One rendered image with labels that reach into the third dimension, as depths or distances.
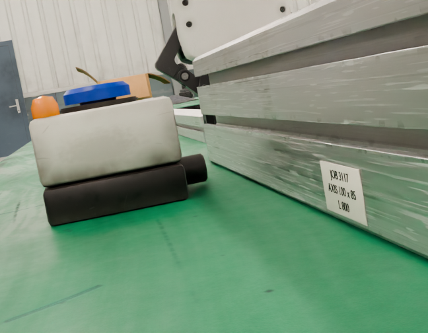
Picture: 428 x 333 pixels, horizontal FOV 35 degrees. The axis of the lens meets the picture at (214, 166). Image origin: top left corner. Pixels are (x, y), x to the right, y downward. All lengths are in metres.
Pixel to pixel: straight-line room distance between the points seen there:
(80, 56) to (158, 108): 11.17
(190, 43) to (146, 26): 11.03
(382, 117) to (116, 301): 0.10
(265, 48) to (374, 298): 0.17
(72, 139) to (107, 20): 11.24
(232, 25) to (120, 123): 0.23
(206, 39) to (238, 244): 0.34
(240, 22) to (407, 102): 0.40
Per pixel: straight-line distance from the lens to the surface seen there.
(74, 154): 0.38
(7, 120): 11.51
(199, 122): 0.76
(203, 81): 0.59
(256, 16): 0.59
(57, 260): 0.30
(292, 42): 0.29
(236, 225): 0.30
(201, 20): 0.59
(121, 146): 0.38
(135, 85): 2.66
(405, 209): 0.21
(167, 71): 0.59
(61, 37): 11.58
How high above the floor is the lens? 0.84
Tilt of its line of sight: 7 degrees down
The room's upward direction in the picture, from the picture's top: 10 degrees counter-clockwise
